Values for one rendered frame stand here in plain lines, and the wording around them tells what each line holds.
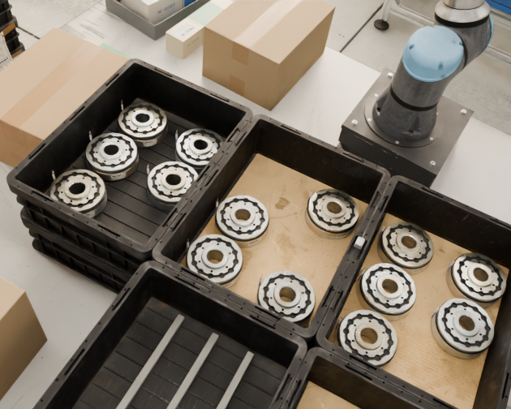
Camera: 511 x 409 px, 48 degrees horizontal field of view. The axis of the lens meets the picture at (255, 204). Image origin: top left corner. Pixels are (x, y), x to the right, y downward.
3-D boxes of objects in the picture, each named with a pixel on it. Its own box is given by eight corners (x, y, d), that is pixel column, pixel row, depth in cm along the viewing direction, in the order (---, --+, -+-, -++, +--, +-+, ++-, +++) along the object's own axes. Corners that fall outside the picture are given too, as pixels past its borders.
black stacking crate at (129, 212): (135, 97, 132) (132, 58, 123) (249, 150, 126) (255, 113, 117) (17, 218, 109) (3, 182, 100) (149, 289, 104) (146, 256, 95)
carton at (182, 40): (218, 11, 172) (219, -7, 167) (234, 20, 171) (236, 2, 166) (165, 49, 159) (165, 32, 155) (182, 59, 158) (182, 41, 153)
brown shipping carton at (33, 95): (64, 78, 148) (53, 27, 136) (137, 109, 145) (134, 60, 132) (-16, 153, 131) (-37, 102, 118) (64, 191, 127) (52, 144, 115)
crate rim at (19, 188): (133, 64, 124) (132, 55, 122) (255, 118, 119) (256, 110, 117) (4, 188, 102) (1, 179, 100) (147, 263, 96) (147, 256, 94)
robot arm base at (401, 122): (395, 86, 145) (408, 55, 136) (444, 119, 140) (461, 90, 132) (359, 115, 138) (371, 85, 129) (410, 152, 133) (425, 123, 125)
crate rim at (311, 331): (255, 119, 119) (256, 110, 117) (389, 179, 113) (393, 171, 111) (148, 263, 96) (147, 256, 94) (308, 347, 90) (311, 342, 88)
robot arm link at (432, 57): (380, 86, 130) (398, 39, 118) (412, 59, 136) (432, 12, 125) (424, 116, 126) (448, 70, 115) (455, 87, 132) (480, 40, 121)
